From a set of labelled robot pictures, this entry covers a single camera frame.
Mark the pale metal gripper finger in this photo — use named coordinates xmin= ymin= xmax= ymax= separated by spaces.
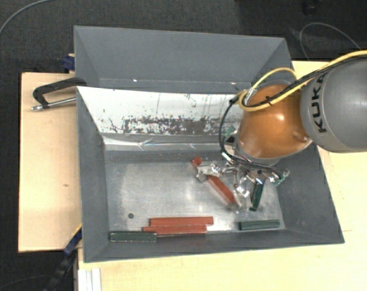
xmin=196 ymin=163 xmax=223 ymax=184
xmin=227 ymin=185 xmax=251 ymax=212

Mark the dark green flat block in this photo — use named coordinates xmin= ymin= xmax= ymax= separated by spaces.
xmin=109 ymin=231 xmax=158 ymax=243
xmin=237 ymin=219 xmax=281 ymax=232
xmin=249 ymin=180 xmax=265 ymax=212

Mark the red-brown flat block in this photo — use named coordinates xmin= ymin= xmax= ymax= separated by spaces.
xmin=149 ymin=216 xmax=215 ymax=227
xmin=191 ymin=156 xmax=237 ymax=206
xmin=142 ymin=224 xmax=208 ymax=236

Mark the grey metal bin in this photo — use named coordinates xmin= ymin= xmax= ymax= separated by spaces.
xmin=73 ymin=25 xmax=345 ymax=263

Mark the pale wood board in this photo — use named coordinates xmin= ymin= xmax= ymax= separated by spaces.
xmin=18 ymin=72 xmax=82 ymax=253

